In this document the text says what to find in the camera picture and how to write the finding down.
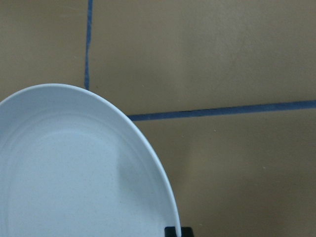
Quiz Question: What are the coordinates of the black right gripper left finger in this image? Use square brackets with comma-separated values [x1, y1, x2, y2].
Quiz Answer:
[164, 227, 177, 237]

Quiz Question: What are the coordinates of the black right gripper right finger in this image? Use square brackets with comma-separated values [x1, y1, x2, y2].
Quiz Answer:
[181, 227, 194, 237]

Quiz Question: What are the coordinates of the blue plate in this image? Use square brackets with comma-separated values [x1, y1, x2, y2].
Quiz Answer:
[0, 84, 181, 237]

